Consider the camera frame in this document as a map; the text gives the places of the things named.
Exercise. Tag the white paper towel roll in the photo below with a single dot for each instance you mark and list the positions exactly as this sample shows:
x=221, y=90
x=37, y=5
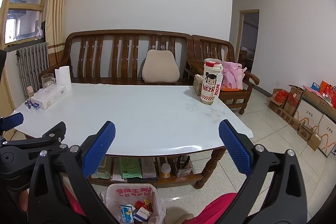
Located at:
x=63, y=77

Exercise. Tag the person's right leg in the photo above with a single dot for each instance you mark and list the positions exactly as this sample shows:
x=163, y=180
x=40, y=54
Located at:
x=218, y=208

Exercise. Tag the clear plastic bag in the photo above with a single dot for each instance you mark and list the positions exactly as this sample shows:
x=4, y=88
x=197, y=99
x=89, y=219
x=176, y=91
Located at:
x=39, y=33

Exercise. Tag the beige back cushion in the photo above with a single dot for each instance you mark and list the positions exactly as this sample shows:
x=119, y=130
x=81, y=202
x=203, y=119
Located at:
x=160, y=66

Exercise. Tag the wooden slatted sofa bench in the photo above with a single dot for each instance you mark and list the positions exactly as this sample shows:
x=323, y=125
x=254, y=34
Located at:
x=126, y=32

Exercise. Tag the person's leg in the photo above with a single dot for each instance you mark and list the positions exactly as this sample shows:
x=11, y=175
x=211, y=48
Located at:
x=218, y=208
x=73, y=200

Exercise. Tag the person's left hand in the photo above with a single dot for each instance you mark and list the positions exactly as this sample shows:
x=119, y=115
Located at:
x=23, y=200

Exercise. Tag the small cardboard box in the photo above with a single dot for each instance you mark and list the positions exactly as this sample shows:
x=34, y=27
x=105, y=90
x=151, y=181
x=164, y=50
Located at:
x=198, y=86

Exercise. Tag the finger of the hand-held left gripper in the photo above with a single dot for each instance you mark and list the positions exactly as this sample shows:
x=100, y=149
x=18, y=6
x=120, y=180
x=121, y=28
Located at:
x=52, y=134
x=11, y=120

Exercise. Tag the white long box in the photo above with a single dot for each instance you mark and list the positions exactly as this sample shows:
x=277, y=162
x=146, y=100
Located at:
x=148, y=167

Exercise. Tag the blue medicine box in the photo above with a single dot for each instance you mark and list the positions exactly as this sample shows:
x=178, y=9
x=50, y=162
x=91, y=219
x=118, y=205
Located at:
x=126, y=214

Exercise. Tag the small white pill bottle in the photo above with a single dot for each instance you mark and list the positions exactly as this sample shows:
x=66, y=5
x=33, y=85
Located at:
x=165, y=171

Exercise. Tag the pile of cardboard boxes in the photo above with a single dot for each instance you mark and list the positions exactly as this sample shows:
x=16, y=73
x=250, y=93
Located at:
x=309, y=113

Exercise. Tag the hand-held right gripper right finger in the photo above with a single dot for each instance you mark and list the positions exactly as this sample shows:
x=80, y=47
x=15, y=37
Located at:
x=235, y=150

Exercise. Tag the white top wooden table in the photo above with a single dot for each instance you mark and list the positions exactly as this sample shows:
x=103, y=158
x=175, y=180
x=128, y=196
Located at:
x=157, y=113

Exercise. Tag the interior door frame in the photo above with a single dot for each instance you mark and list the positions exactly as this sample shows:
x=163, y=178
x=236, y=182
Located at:
x=240, y=35

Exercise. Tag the white medicine box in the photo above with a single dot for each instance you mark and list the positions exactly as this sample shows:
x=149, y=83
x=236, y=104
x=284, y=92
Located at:
x=143, y=215

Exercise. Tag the bin with printed plastic bag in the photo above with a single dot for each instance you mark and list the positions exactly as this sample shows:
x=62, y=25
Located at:
x=131, y=192

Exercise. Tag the pink plastic bag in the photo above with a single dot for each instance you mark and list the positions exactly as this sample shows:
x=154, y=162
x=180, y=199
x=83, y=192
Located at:
x=232, y=75

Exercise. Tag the red cigarette box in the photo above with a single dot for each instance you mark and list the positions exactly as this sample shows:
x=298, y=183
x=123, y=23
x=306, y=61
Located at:
x=139, y=205

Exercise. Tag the clear glass mug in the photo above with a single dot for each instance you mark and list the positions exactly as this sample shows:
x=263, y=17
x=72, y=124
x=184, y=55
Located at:
x=47, y=81

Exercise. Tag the grey cast iron radiator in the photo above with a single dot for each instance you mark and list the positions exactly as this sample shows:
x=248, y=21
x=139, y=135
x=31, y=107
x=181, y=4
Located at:
x=31, y=66

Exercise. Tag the white cartoon print bottle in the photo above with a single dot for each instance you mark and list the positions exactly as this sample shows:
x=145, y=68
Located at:
x=208, y=87

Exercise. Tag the white flat tissue box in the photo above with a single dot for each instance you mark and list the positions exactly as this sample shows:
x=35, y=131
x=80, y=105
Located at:
x=48, y=98

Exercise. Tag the clear plastic container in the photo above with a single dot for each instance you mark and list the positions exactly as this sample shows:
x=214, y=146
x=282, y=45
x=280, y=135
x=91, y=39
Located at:
x=183, y=165

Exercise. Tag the light green wipes pack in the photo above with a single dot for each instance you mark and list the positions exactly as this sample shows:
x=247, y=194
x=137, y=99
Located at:
x=103, y=171

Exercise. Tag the red plastic bag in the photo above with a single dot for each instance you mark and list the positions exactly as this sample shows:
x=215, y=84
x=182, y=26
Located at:
x=282, y=95

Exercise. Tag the beige patterned curtain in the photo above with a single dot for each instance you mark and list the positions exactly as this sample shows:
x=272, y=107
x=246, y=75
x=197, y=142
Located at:
x=57, y=3

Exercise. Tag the wooden slatted armchair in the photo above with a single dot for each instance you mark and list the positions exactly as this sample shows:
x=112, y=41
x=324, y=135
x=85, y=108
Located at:
x=210, y=41

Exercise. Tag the white and red pack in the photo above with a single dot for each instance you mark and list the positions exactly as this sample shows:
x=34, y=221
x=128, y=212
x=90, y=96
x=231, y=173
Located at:
x=116, y=174

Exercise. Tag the small blue box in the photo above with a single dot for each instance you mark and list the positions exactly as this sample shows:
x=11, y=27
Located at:
x=35, y=106

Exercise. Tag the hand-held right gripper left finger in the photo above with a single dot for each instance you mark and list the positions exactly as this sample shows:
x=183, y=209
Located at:
x=99, y=150

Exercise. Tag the person's left leg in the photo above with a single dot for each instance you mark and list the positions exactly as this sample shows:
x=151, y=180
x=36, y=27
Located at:
x=73, y=200

